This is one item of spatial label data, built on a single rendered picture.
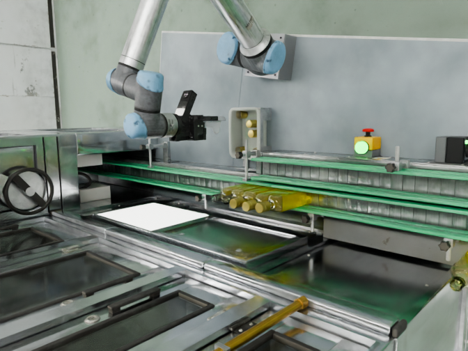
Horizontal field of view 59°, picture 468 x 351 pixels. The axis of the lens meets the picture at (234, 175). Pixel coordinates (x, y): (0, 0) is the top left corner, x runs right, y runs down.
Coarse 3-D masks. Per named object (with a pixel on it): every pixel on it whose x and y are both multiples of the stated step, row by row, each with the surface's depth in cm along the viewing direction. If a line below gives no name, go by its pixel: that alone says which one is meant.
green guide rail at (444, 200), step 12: (264, 180) 159; (276, 180) 155; (288, 180) 153; (300, 180) 154; (312, 180) 153; (360, 192) 133; (372, 192) 130; (384, 192) 129; (396, 192) 131; (408, 192) 129; (444, 204) 116; (456, 204) 114
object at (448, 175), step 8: (256, 160) 161; (264, 160) 158; (272, 160) 155; (280, 160) 154; (288, 160) 153; (296, 160) 155; (304, 160) 153; (336, 168) 138; (344, 168) 136; (352, 168) 134; (360, 168) 132; (368, 168) 131; (376, 168) 130; (384, 168) 132; (424, 176) 119; (432, 176) 117; (440, 176) 116; (448, 176) 115; (456, 176) 113; (464, 176) 112
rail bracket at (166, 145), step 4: (148, 140) 207; (148, 144) 206; (152, 144) 207; (160, 144) 212; (164, 144) 213; (168, 144) 214; (140, 148) 204; (144, 148) 204; (148, 148) 206; (152, 148) 207; (164, 148) 215; (168, 148) 214; (164, 152) 216; (168, 152) 214; (164, 156) 216; (168, 156) 214; (164, 160) 216; (168, 160) 215; (172, 160) 221; (176, 160) 220
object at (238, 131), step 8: (232, 112) 184; (248, 112) 186; (256, 112) 174; (232, 120) 185; (240, 120) 188; (232, 128) 185; (240, 128) 189; (248, 128) 187; (256, 128) 184; (232, 136) 186; (240, 136) 189; (248, 136) 188; (232, 144) 186; (240, 144) 190; (248, 144) 188; (256, 144) 185; (232, 152) 187
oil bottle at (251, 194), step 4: (260, 188) 158; (264, 188) 158; (268, 188) 158; (272, 188) 157; (276, 188) 159; (244, 192) 151; (248, 192) 151; (252, 192) 150; (256, 192) 150; (260, 192) 151; (248, 196) 149; (252, 196) 148
